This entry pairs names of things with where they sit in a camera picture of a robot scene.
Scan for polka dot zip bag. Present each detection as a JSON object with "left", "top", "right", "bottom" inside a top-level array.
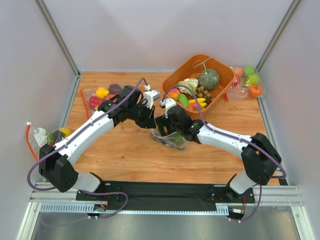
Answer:
[{"left": 151, "top": 128, "right": 188, "bottom": 150}]

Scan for fake green bell pepper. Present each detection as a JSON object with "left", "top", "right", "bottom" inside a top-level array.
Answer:
[{"left": 172, "top": 132, "right": 184, "bottom": 146}]

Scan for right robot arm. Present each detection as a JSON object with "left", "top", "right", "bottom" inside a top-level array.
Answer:
[{"left": 155, "top": 105, "right": 282, "bottom": 194}]

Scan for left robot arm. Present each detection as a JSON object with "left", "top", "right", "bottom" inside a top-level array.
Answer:
[{"left": 38, "top": 85, "right": 160, "bottom": 193}]

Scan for fake green cucumber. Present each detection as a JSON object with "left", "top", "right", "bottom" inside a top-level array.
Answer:
[{"left": 177, "top": 93, "right": 189, "bottom": 108}]

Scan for fake banana bunch in basin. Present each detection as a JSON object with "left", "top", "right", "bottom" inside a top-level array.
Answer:
[{"left": 188, "top": 97, "right": 207, "bottom": 109}]

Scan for fake peach in basin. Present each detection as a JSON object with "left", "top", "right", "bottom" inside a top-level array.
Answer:
[{"left": 167, "top": 88, "right": 181, "bottom": 101}]

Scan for fake longan cluster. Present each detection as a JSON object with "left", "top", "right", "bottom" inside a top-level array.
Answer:
[{"left": 195, "top": 86, "right": 215, "bottom": 103}]

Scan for fake cauliflower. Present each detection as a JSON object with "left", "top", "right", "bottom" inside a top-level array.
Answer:
[{"left": 177, "top": 78, "right": 199, "bottom": 95}]

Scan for fake red apple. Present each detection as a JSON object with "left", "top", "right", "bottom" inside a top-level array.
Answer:
[{"left": 105, "top": 94, "right": 117, "bottom": 103}]

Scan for fake purple plum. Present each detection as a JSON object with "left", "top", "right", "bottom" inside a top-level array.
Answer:
[{"left": 108, "top": 83, "right": 123, "bottom": 95}]

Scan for fake green pumpkin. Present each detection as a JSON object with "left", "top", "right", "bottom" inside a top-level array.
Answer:
[{"left": 198, "top": 68, "right": 220, "bottom": 91}]

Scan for fake yellow pepper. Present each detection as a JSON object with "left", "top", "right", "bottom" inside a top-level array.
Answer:
[{"left": 95, "top": 87, "right": 110, "bottom": 99}]

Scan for fake red pepper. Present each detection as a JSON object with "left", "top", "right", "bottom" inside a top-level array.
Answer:
[{"left": 89, "top": 96, "right": 103, "bottom": 110}]

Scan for zip bag with bananas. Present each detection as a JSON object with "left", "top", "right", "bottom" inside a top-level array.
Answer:
[{"left": 80, "top": 83, "right": 124, "bottom": 119}]

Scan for zip bag with pumpkin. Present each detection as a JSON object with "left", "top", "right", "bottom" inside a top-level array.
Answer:
[{"left": 224, "top": 65, "right": 266, "bottom": 102}]

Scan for fake pink peach back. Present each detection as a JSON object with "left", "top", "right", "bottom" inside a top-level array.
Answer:
[{"left": 234, "top": 67, "right": 244, "bottom": 78}]

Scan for fake small orange pumpkin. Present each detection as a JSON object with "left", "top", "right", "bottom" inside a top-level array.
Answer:
[{"left": 248, "top": 84, "right": 264, "bottom": 98}]

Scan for fake green bumpy fruit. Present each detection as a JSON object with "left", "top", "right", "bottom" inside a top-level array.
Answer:
[{"left": 243, "top": 65, "right": 255, "bottom": 77}]

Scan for fake green apple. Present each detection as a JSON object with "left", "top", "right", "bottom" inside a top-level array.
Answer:
[{"left": 245, "top": 73, "right": 260, "bottom": 86}]

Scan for zip bag at left edge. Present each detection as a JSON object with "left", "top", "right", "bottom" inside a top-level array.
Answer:
[{"left": 25, "top": 121, "right": 72, "bottom": 161}]

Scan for orange plastic basin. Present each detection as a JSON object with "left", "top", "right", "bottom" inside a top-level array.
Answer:
[{"left": 161, "top": 54, "right": 236, "bottom": 118}]

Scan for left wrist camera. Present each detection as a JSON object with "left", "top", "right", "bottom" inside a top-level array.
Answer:
[{"left": 142, "top": 85, "right": 161, "bottom": 109}]

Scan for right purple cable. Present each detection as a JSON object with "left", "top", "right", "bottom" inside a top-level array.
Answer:
[{"left": 161, "top": 84, "right": 287, "bottom": 223}]

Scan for purple cable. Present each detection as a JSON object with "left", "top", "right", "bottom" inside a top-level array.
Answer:
[
  {"left": 161, "top": 84, "right": 287, "bottom": 223},
  {"left": 26, "top": 76, "right": 152, "bottom": 192}
]

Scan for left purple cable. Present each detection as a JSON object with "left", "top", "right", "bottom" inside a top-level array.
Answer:
[{"left": 26, "top": 76, "right": 152, "bottom": 192}]

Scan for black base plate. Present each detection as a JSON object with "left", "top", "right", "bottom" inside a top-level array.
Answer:
[{"left": 74, "top": 179, "right": 256, "bottom": 213}]

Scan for aluminium rail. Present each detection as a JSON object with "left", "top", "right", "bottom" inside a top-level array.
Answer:
[{"left": 30, "top": 185, "right": 303, "bottom": 218}]

